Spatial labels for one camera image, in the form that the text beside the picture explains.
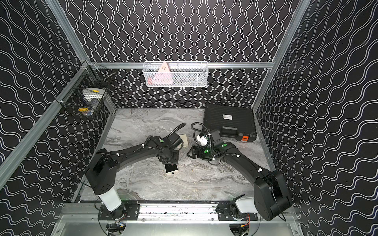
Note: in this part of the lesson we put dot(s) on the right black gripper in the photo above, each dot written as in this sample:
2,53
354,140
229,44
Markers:
199,155

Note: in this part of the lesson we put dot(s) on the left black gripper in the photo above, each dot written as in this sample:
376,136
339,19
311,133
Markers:
169,158

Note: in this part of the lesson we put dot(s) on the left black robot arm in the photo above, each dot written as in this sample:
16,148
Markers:
104,166

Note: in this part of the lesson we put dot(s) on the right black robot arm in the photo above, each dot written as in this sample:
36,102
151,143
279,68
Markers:
271,196

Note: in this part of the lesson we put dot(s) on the cream jewelry box right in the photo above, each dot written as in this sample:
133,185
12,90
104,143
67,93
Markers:
185,142

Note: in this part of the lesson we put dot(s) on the black plastic tool case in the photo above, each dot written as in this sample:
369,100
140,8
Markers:
231,122

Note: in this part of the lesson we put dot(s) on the pink triangular card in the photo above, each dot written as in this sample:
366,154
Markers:
163,76

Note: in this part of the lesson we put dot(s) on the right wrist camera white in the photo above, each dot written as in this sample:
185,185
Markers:
202,140

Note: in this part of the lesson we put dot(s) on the aluminium front rail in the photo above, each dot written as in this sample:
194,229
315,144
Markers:
151,213

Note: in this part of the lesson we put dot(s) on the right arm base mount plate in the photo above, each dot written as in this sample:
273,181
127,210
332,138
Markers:
228,212

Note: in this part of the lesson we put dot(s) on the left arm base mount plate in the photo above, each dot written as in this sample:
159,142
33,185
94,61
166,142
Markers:
124,212

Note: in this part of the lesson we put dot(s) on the white wire wall basket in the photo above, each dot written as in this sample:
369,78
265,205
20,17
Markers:
185,74

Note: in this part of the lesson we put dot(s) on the black wire corner basket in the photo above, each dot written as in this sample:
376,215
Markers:
87,96

